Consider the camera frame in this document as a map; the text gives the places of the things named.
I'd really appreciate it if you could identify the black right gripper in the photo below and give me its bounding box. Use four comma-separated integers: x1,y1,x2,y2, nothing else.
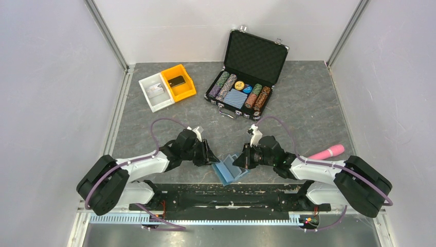
232,143,275,169

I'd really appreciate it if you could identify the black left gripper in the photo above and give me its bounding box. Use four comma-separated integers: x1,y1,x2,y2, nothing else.
181,138,220,167

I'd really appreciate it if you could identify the blue card holder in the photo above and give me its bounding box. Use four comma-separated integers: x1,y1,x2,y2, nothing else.
211,153,249,186

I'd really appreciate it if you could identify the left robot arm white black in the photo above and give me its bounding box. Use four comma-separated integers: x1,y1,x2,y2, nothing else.
76,127,219,216

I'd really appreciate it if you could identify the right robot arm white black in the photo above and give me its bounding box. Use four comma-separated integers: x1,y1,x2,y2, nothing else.
233,136,392,218

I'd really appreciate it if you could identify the blue playing card deck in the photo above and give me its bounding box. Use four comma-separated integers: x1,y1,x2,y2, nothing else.
223,89,248,109

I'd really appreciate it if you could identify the black card in yellow bin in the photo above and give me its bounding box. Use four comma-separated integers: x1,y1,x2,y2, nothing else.
168,76,186,88

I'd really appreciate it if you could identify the silver card in white bin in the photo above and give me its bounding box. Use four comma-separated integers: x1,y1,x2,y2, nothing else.
146,83,165,99

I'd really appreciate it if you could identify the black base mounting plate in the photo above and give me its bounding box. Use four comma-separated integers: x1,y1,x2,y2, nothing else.
145,182,331,220

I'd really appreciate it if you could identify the red poker chip stack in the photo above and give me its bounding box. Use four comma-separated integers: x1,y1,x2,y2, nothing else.
244,93,258,109

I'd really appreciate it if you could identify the purple poker chip stack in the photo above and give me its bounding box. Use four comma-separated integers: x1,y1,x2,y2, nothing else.
208,84,221,98

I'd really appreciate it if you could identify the blue round chip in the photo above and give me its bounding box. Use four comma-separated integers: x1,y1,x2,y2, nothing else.
242,84,252,94

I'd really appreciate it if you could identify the brown orange chip stack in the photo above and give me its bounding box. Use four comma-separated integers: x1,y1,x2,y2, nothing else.
253,86,271,111

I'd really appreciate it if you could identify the green red chip stack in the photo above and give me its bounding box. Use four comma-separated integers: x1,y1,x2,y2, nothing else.
251,83,263,96

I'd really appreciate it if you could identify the yellow dealer button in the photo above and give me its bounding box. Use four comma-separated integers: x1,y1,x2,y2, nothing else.
234,81,245,91

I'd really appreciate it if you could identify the yellow plastic bin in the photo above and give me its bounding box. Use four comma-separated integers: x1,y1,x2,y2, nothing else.
161,64,196,102

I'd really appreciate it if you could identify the pink grey chip stack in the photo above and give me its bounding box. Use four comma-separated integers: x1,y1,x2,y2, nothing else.
215,74,237,101

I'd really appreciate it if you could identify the green poker chip stack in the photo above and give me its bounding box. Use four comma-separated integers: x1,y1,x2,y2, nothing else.
215,71,230,88

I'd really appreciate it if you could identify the white plastic bin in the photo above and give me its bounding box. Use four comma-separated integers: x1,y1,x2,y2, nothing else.
138,73,175,113

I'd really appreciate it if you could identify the pink cylindrical tube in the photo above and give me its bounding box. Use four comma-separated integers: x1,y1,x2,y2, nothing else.
309,144,345,160

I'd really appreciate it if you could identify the black poker chip case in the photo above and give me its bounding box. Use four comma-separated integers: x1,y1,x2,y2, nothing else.
204,27,289,120

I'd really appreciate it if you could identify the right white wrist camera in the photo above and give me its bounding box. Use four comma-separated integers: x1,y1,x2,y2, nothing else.
247,124,263,147

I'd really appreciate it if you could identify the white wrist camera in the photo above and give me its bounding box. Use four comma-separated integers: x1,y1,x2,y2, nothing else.
187,126,204,142
247,124,263,147

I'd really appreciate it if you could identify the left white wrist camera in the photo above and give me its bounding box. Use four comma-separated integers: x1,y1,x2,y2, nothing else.
187,126,204,142

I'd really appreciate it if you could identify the white slotted cable duct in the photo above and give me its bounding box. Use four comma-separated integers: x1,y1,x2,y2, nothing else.
89,213,304,226

